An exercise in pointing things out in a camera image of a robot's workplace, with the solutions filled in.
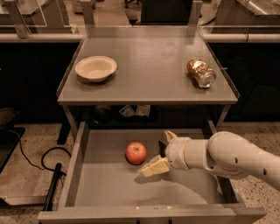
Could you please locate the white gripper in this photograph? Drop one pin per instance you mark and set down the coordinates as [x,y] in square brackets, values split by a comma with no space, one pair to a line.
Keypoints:
[175,152]

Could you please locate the red apple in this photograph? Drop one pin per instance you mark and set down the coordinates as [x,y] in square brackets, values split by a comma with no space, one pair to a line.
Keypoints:
[136,153]

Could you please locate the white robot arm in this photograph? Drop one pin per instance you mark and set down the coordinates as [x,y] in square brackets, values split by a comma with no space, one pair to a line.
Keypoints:
[224,154]

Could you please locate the grey counter cabinet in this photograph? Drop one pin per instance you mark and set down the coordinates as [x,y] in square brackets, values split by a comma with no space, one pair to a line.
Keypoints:
[151,69]

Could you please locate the open grey top drawer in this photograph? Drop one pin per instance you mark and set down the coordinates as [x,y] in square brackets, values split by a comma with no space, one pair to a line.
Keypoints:
[101,187]

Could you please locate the crushed gold soda can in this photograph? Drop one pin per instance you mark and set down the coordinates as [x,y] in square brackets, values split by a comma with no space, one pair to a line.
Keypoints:
[201,72]

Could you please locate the white paper bowl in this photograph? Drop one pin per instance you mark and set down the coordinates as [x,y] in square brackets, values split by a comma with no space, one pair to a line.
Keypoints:
[95,68]

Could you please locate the black bar on floor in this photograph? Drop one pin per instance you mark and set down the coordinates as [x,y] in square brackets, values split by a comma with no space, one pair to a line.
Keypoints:
[51,191]

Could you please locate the dark equipment at left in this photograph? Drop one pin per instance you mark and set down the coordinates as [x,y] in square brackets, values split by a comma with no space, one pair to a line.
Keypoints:
[9,134]

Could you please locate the white horizontal rail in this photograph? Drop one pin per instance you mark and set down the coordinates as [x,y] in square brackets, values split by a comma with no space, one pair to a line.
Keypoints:
[211,38]

